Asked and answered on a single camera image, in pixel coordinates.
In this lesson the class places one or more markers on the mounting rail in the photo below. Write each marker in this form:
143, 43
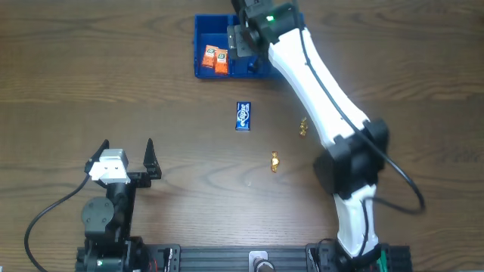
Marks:
215, 258

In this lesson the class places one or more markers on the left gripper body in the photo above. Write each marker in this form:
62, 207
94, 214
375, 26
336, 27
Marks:
141, 179

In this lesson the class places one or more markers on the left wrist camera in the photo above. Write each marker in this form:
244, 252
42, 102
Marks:
109, 166

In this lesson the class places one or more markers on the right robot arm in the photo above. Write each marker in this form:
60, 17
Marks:
321, 94

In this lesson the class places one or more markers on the orange candy box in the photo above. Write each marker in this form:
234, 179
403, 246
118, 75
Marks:
209, 56
222, 63

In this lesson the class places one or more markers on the gold wrapped candy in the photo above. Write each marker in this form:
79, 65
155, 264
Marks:
275, 161
303, 126

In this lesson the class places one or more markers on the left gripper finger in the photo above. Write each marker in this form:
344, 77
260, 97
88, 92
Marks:
152, 162
97, 154

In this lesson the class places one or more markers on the blue tray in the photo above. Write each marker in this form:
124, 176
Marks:
211, 30

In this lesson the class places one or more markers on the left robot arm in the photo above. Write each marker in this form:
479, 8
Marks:
98, 217

